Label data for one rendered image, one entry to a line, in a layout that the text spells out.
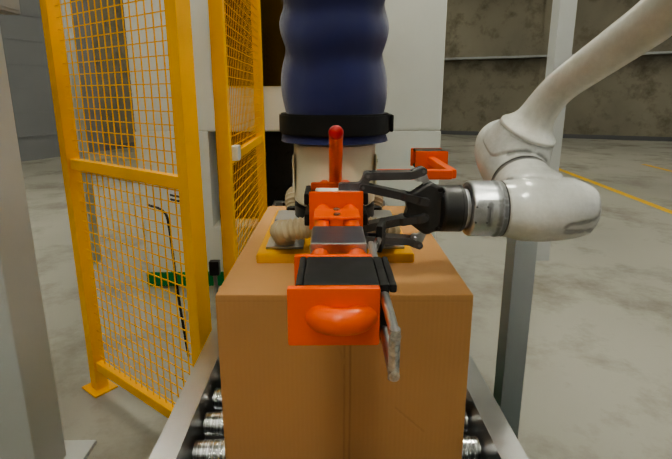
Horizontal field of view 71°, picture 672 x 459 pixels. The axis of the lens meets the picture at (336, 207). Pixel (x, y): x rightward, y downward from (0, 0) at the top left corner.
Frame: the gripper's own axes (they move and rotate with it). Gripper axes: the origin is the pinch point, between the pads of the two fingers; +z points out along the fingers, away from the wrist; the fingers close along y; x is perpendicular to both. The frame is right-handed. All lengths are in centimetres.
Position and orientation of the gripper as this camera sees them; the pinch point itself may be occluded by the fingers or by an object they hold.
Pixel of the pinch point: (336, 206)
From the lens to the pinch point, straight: 75.0
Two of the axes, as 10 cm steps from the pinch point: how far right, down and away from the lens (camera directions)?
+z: -10.0, -0.1, -0.2
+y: -0.1, 9.7, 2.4
